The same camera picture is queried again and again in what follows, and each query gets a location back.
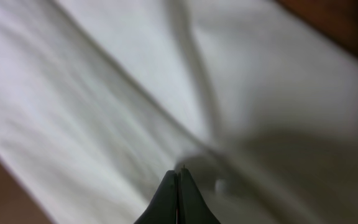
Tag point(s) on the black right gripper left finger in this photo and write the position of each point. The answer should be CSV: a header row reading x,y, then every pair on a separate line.
x,y
162,208

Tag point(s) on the white t-shirt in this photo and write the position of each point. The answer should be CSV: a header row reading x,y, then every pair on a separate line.
x,y
98,99

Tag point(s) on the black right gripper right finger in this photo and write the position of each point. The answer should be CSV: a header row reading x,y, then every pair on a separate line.
x,y
192,209

